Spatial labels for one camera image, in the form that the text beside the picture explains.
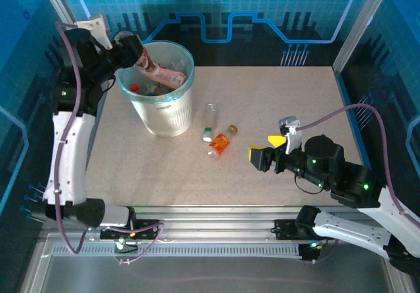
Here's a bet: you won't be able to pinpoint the small bottle orange label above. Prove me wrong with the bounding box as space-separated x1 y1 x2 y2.
207 124 239 158

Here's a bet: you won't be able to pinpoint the translucent blue bin liner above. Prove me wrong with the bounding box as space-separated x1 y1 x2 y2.
116 40 196 105

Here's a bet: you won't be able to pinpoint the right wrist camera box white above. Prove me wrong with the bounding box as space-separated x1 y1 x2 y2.
278 117 303 155

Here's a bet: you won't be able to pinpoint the black connector box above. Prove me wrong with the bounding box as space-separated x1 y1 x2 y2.
297 242 322 265

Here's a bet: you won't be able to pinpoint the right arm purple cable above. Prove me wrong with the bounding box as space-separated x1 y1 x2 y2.
297 104 420 264

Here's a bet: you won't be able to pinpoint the white plastic waste bin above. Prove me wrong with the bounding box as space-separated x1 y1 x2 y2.
116 40 196 139

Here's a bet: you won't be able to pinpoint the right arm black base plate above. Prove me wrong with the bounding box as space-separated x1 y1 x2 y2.
274 219 335 241

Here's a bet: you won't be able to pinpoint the slotted grey cable duct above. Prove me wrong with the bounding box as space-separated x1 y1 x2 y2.
52 245 303 258

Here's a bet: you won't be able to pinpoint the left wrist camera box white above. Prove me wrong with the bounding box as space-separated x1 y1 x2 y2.
75 13 114 50

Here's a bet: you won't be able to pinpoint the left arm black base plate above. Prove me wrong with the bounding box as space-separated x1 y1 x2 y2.
99 219 162 241

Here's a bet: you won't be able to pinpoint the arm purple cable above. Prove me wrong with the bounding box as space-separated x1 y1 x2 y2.
297 104 420 264
54 22 165 265

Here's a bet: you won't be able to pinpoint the right aluminium frame post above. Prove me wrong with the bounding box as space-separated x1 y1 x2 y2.
333 0 396 76

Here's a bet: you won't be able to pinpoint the small clear bottle white cap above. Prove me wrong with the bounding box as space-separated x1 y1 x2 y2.
204 103 220 143

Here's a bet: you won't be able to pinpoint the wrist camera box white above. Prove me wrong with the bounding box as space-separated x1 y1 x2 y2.
75 13 114 50
278 117 303 155

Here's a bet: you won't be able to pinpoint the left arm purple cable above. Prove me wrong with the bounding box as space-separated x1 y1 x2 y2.
54 22 165 265

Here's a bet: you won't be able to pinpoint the pink plastic bottle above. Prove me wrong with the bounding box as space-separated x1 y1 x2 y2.
136 50 188 86

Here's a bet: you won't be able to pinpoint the grey metal shelf panel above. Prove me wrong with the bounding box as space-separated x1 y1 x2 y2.
19 253 414 293

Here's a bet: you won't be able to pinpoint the aluminium front rail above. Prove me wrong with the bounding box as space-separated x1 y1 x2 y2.
41 205 394 241

